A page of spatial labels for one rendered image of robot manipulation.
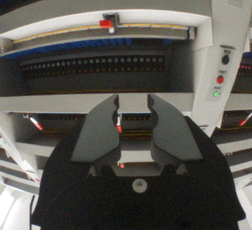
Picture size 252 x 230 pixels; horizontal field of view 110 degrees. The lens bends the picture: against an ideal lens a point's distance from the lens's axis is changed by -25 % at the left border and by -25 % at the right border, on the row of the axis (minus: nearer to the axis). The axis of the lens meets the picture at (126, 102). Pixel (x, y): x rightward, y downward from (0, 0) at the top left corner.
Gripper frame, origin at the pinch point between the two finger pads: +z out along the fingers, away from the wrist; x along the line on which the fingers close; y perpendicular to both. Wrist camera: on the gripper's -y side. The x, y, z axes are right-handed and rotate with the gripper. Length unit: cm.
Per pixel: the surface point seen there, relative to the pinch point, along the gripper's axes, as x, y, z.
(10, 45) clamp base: -29.2, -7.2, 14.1
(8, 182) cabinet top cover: -112, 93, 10
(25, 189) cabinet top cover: -89, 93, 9
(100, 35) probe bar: -6.3, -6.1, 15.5
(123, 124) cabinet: -3.5, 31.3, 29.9
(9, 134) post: -46, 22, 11
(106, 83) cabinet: -9.0, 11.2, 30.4
